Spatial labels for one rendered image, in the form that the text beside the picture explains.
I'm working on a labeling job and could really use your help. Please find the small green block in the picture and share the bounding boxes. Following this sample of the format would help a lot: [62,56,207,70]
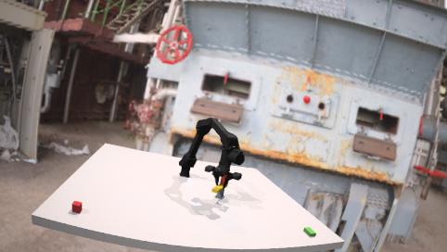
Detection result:
[303,227,316,236]

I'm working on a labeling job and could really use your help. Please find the small red cube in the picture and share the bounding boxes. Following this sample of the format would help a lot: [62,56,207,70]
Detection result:
[71,201,83,213]

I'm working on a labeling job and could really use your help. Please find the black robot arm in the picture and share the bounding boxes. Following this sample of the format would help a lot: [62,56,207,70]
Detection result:
[179,118,245,178]

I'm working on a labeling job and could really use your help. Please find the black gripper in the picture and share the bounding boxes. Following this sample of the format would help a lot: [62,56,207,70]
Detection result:
[204,159,242,189]

